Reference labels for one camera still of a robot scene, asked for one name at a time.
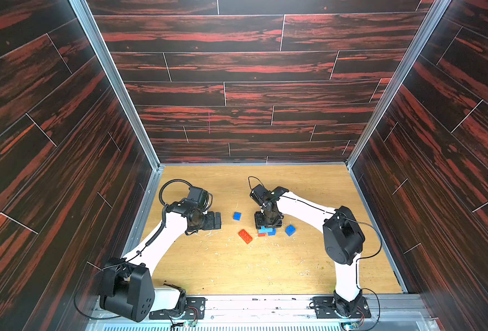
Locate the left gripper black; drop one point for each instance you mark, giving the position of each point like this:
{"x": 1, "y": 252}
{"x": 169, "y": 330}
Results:
{"x": 211, "y": 223}

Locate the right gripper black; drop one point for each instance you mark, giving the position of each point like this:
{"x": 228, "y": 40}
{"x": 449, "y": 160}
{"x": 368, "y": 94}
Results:
{"x": 268, "y": 221}

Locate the light blue long lego brick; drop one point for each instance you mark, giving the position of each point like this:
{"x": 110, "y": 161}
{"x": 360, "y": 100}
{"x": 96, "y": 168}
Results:
{"x": 264, "y": 230}

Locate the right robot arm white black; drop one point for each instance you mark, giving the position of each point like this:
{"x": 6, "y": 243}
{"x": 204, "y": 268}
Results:
{"x": 343, "y": 237}

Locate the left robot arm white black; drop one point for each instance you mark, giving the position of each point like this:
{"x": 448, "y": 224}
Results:
{"x": 126, "y": 288}

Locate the red long lego brick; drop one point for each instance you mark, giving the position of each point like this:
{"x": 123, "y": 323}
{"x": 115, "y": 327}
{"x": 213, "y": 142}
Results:
{"x": 245, "y": 236}

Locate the small blue lego brick far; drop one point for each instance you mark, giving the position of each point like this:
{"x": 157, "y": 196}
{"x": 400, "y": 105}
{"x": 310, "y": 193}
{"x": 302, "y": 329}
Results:
{"x": 237, "y": 216}

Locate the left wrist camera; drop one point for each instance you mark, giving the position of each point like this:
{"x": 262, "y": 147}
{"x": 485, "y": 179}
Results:
{"x": 198, "y": 196}

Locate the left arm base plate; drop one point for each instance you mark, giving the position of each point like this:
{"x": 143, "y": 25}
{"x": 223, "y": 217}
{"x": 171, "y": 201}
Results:
{"x": 189, "y": 309}

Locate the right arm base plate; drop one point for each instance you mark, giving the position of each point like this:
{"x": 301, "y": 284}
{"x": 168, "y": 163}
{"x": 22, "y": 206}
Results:
{"x": 338, "y": 308}

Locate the aluminium front rail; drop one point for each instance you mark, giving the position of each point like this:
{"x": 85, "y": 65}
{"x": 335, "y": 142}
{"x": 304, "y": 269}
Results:
{"x": 286, "y": 312}

